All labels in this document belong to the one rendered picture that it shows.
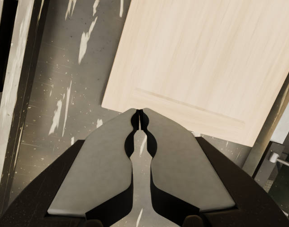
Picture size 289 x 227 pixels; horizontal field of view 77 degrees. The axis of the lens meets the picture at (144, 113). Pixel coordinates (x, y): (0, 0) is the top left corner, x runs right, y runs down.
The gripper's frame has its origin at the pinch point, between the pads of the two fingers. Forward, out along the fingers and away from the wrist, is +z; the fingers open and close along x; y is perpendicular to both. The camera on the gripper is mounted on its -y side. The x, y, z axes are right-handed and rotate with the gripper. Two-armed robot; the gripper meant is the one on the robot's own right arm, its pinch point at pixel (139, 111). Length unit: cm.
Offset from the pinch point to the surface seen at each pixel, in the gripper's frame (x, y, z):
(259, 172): 33, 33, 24
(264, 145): 35, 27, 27
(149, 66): 2.6, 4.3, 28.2
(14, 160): -26.3, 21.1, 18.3
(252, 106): 30.3, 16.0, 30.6
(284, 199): 51, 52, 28
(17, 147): -25.4, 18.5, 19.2
